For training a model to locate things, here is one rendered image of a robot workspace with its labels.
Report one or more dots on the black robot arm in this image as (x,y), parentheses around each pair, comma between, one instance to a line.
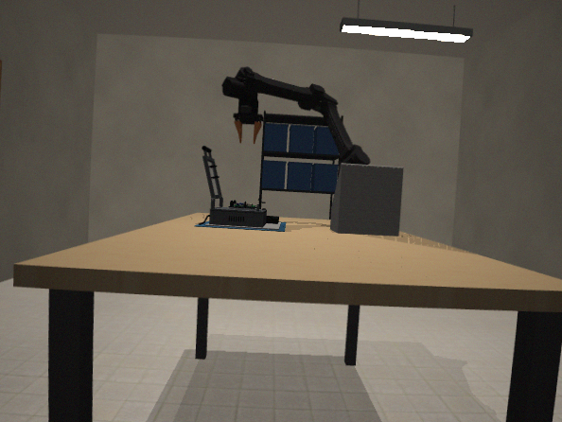
(246,84)

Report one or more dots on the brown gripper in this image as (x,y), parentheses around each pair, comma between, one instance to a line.
(248,119)

